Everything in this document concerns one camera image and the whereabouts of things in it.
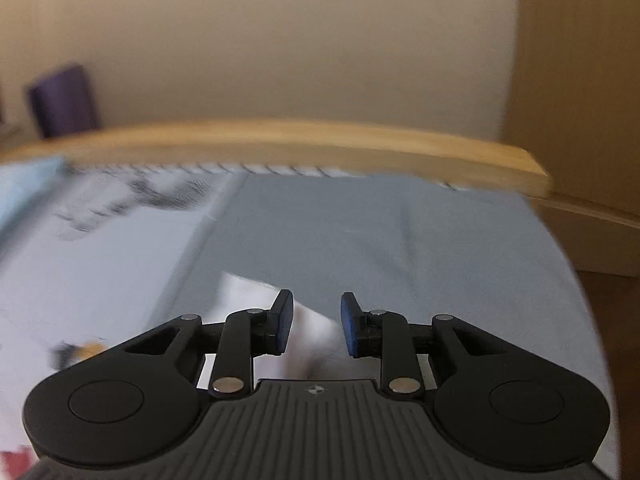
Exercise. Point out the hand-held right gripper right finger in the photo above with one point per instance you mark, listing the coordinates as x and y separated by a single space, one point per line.
350 325

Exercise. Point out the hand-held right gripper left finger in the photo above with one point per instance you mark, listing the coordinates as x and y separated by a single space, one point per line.
283 322

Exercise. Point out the white small garment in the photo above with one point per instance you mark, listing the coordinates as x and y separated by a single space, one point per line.
305 330

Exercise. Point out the grey bed mat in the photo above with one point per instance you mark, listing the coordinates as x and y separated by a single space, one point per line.
400 240

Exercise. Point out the printed deer bedsheet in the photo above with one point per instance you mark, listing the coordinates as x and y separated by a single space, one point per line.
100 260

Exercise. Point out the light blue blanket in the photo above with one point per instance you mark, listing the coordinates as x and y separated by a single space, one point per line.
25 185

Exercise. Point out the purple box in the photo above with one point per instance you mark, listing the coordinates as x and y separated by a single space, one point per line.
64 102

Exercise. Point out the wooden wardrobe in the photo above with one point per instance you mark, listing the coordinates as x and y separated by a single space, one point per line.
575 85

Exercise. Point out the wooden bed frame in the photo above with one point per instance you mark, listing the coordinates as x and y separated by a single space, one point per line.
310 141

